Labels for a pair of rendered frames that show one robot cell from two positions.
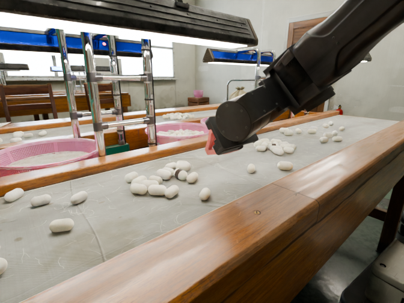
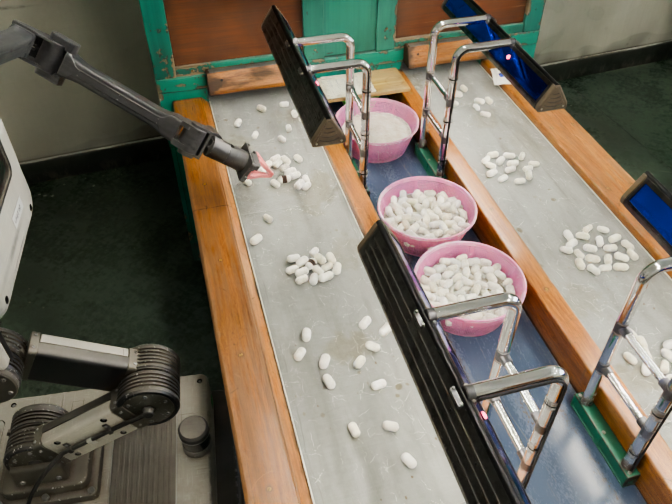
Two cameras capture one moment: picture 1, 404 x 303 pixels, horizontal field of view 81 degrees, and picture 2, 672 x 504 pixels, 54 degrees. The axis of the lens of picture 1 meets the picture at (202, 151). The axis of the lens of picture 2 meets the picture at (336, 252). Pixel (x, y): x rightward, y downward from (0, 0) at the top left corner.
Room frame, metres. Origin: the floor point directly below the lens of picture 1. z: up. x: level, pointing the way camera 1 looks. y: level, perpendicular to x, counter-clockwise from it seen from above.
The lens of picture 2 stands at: (1.27, -1.25, 1.90)
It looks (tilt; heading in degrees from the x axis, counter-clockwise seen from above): 44 degrees down; 115
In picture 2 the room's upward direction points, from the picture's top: straight up
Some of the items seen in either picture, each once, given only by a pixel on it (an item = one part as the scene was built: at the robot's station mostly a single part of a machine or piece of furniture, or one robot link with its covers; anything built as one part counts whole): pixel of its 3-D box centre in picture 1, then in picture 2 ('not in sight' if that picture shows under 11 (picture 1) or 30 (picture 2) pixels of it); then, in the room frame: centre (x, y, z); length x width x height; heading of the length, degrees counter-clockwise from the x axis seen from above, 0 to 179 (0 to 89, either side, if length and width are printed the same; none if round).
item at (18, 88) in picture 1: (38, 133); not in sight; (2.18, 1.55, 0.45); 0.44 x 0.43 x 0.91; 130
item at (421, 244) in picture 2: (180, 140); (425, 219); (0.91, 0.09, 0.72); 0.27 x 0.27 x 0.10
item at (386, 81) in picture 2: not in sight; (356, 85); (0.48, 0.59, 0.77); 0.33 x 0.15 x 0.01; 41
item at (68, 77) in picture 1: (88, 95); (463, 103); (0.89, 0.42, 0.90); 0.20 x 0.19 x 0.45; 131
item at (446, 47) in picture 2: not in sight; (446, 50); (0.71, 0.85, 0.83); 0.30 x 0.06 x 0.07; 41
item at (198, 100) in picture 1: (198, 102); not in sight; (6.61, 0.09, 0.32); 0.42 x 0.42 x 0.64; 45
